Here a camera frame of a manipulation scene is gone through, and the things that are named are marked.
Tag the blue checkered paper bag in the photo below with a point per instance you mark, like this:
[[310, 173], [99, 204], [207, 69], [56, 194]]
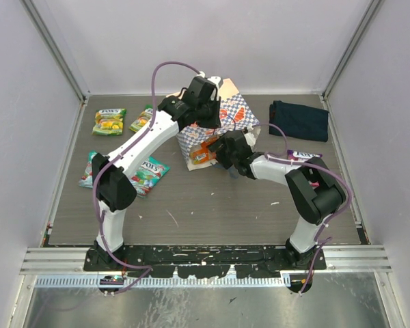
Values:
[[234, 114]]

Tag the orange Fox's candy bag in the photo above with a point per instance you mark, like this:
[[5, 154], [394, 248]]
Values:
[[200, 153]]

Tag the purple berries candy bag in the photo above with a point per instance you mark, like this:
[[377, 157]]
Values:
[[304, 155]]

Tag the aluminium front rail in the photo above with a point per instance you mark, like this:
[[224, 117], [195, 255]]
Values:
[[338, 258]]

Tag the green Fox's spring tea candy bag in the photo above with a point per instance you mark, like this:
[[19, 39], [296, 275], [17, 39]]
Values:
[[109, 122]]

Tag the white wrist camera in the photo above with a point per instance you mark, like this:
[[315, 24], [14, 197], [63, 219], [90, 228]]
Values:
[[251, 134], [218, 81]]

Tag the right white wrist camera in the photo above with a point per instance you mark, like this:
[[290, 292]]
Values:
[[251, 134]]

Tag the slotted grey cable duct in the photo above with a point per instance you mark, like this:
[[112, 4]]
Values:
[[103, 281]]

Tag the dark navy folded cloth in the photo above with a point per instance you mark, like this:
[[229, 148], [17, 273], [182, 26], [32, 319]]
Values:
[[300, 121]]

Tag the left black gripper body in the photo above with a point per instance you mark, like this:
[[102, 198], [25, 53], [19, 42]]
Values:
[[208, 115]]

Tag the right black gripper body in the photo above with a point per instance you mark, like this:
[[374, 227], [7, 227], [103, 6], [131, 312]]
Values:
[[226, 158]]

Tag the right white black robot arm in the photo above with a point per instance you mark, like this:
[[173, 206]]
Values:
[[318, 193]]

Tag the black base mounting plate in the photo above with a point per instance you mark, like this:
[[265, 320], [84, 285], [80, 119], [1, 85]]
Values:
[[201, 261]]

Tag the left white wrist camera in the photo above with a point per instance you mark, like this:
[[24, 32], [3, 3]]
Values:
[[218, 81]]

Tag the teal Fox's blossom candy bag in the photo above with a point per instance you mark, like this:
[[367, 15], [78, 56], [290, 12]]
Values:
[[86, 180]]

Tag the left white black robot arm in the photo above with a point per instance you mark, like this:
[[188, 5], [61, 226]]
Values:
[[112, 190]]

